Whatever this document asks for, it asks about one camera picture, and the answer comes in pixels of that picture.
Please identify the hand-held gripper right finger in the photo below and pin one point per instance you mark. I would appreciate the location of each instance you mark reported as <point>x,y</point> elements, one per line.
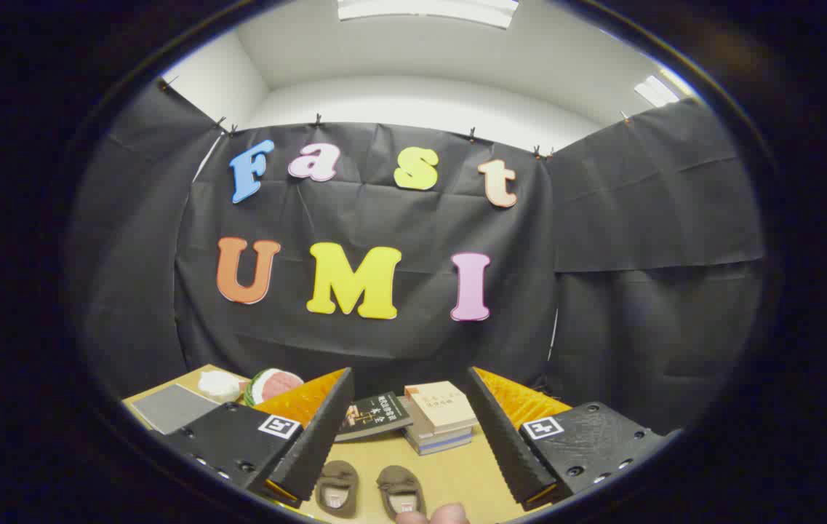
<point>500,437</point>

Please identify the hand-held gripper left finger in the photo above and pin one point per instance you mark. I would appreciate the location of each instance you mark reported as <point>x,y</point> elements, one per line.
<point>318,437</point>

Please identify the brown fuzzy shoe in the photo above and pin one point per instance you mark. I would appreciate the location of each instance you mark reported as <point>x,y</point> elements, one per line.
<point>398,486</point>
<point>337,484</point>

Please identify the grey cardboard storage box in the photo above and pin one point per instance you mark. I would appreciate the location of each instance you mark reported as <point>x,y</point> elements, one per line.
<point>173,407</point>

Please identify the black cover book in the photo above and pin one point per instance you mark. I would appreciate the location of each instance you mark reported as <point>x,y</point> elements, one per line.
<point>377,415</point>

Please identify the blue cover book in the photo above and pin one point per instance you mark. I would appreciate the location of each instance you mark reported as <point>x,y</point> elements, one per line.
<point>438,444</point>

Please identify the beige cover book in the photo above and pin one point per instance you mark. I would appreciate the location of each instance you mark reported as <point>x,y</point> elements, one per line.
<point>442,407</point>

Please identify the watermelon slice plush toy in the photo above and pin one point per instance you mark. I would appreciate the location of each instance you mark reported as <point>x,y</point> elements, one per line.
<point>275,384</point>

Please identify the white cover book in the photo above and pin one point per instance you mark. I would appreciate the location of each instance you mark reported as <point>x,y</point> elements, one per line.
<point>417,429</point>

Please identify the white plush toy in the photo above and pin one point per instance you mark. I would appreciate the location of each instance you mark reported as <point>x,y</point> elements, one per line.
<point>218,386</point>

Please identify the small ceiling light panel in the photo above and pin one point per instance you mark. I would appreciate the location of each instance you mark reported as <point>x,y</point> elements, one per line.
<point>655,91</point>

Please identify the long ceiling light panel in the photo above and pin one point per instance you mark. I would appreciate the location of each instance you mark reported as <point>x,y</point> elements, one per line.
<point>428,10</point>

